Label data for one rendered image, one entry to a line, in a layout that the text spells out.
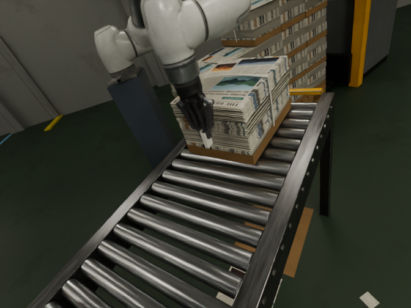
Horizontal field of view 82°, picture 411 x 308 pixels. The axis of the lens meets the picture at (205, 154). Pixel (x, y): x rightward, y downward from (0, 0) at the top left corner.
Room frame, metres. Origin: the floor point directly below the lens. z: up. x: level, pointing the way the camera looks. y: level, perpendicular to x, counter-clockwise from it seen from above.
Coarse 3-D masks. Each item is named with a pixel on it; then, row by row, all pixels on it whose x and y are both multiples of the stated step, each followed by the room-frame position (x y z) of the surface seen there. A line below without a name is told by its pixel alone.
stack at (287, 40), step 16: (288, 32) 1.88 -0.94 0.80; (304, 32) 1.96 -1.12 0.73; (224, 48) 1.98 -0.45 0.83; (240, 48) 1.82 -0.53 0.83; (256, 48) 1.72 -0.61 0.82; (272, 48) 1.80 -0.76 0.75; (288, 48) 1.87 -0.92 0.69; (304, 48) 1.98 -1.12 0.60; (208, 64) 1.74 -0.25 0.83; (288, 64) 1.86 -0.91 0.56; (304, 64) 1.94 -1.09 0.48; (304, 80) 1.94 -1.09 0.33; (176, 96) 1.77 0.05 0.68
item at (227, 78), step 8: (208, 80) 0.88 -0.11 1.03; (216, 80) 0.85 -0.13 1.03; (224, 80) 0.82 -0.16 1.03; (232, 80) 0.79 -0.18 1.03; (240, 80) 0.76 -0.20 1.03; (248, 80) 0.74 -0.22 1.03; (256, 80) 0.71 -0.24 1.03; (264, 80) 0.70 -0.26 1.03; (272, 88) 0.72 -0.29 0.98; (272, 96) 0.73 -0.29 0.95; (272, 120) 0.72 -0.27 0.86
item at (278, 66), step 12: (228, 60) 1.00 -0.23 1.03; (240, 60) 0.94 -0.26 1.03; (252, 60) 0.89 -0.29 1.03; (264, 60) 0.85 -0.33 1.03; (276, 60) 0.81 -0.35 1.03; (216, 72) 0.92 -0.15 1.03; (228, 72) 0.87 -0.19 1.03; (240, 72) 0.83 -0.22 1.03; (252, 72) 0.79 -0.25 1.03; (264, 72) 0.75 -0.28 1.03; (276, 72) 0.76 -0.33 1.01; (288, 72) 0.84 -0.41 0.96; (276, 84) 0.76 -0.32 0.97; (288, 84) 0.84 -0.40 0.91; (276, 96) 0.75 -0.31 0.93; (288, 96) 0.84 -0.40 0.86; (276, 108) 0.75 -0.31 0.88
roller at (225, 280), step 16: (128, 240) 0.48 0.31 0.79; (144, 240) 0.45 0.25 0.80; (160, 240) 0.44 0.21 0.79; (160, 256) 0.39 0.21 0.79; (176, 256) 0.37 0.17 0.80; (192, 256) 0.35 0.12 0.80; (192, 272) 0.32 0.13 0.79; (208, 272) 0.30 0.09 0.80; (224, 272) 0.29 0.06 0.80; (224, 288) 0.25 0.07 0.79
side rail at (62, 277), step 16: (160, 176) 0.73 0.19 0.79; (144, 192) 0.66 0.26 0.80; (128, 208) 0.61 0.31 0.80; (144, 208) 0.64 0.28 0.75; (112, 224) 0.56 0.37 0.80; (128, 224) 0.58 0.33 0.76; (96, 240) 0.52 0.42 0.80; (112, 240) 0.53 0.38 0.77; (80, 256) 0.48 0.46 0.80; (96, 256) 0.48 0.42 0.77; (64, 272) 0.45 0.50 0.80; (80, 272) 0.44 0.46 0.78; (48, 288) 0.41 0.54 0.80; (96, 288) 0.44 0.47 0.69; (32, 304) 0.38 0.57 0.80; (64, 304) 0.38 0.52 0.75
